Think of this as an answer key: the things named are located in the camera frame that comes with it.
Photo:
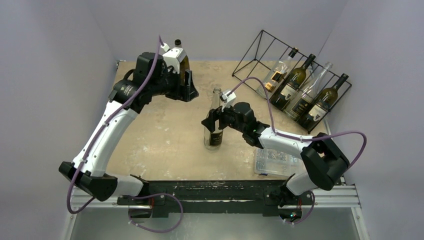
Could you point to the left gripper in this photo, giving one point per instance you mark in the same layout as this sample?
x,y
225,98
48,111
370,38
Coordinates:
x,y
177,93

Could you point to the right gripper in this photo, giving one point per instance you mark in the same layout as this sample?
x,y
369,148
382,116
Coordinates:
x,y
218,118

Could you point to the tall clear glass bottle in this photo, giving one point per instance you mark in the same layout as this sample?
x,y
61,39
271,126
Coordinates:
x,y
213,140

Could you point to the clear square bottle gold cap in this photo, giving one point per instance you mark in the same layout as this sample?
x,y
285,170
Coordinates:
x,y
276,74

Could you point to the dark green bottle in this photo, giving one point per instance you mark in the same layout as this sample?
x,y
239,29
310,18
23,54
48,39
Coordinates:
x,y
321,105
291,84

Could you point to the clear glass bottle short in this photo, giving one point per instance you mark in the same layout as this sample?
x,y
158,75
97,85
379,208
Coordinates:
x,y
304,96

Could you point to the dark green bottle front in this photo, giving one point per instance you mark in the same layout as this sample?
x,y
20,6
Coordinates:
x,y
321,105

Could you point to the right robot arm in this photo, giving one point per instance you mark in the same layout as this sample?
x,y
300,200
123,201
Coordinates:
x,y
324,162

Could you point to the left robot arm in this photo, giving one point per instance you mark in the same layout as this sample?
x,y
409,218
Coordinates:
x,y
125,102

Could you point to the clear plastic screw box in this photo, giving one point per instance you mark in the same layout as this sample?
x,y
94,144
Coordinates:
x,y
270,162

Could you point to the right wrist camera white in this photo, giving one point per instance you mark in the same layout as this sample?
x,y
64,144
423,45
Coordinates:
x,y
227,98

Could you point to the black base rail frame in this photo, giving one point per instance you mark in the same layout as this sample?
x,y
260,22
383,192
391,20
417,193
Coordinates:
x,y
264,197

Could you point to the black wire wine rack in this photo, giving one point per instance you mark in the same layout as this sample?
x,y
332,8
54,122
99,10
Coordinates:
x,y
262,54

